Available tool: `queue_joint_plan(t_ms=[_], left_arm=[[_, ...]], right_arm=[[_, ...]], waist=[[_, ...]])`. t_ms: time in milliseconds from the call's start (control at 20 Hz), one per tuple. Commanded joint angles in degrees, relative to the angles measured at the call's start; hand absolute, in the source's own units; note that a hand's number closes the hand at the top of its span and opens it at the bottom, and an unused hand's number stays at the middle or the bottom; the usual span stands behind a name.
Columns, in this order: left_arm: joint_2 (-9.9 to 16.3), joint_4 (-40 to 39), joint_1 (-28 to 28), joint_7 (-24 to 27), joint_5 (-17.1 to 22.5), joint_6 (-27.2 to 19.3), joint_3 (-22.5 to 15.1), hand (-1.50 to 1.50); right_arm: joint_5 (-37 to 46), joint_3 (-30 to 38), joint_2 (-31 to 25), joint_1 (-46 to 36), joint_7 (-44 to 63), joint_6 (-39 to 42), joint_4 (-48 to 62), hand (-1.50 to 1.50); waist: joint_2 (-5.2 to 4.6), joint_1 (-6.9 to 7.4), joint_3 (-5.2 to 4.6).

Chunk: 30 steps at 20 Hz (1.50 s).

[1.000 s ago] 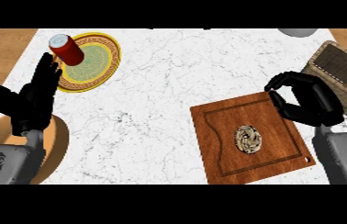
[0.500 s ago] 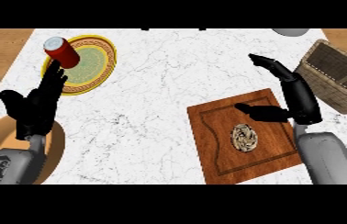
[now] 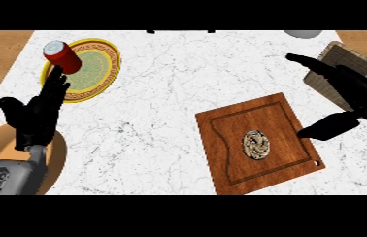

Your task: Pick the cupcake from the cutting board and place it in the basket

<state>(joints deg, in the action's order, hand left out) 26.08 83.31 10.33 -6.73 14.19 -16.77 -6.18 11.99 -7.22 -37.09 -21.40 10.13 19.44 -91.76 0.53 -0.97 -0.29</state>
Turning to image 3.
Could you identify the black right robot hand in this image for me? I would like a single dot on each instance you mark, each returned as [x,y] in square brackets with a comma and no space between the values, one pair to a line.
[341,82]

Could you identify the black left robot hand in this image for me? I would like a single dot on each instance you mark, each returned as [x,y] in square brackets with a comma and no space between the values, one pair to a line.
[36,113]

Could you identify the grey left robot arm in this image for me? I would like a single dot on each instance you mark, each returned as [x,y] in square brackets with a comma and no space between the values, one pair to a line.
[21,171]

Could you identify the grey wicker basket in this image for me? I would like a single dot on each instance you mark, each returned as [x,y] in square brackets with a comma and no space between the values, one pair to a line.
[335,71]

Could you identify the brown wooden cutting board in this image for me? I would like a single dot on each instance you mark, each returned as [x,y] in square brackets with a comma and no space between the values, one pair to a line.
[260,143]

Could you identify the swirled cupcake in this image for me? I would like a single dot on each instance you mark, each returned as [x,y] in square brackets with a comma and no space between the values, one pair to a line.
[256,144]

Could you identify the grey round object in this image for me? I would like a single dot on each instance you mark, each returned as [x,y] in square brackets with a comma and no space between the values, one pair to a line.
[304,33]

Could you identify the yellow patterned plate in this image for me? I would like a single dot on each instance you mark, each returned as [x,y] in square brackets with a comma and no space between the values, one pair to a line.
[93,71]

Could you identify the red can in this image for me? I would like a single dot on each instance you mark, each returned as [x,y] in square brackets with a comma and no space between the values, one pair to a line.
[64,57]

